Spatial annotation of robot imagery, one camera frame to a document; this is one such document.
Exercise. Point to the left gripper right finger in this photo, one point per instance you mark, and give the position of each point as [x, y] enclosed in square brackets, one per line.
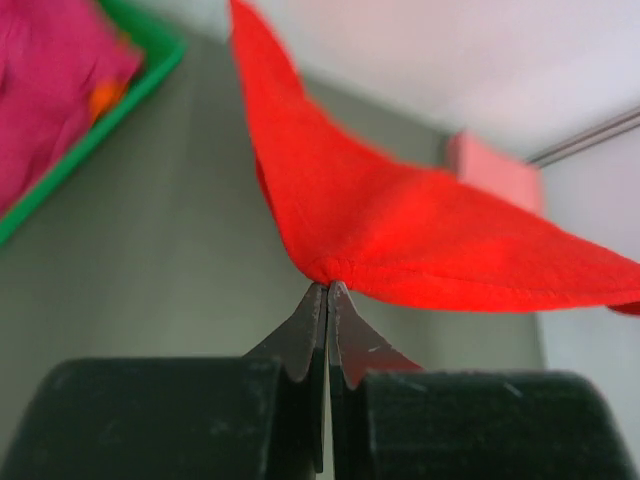
[392, 419]

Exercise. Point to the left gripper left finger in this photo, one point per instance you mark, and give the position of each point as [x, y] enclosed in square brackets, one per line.
[255, 416]

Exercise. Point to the red t shirt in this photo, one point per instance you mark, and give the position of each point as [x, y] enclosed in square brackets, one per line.
[402, 234]

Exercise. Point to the folded pink t shirt stack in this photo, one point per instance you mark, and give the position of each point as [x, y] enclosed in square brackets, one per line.
[483, 167]

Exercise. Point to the green plastic bin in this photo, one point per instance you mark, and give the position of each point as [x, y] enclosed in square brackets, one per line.
[164, 50]

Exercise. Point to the magenta t shirt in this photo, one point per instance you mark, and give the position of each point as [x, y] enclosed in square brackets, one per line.
[53, 54]

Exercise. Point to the right corner aluminium post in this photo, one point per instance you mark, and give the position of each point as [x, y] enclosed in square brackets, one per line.
[591, 137]

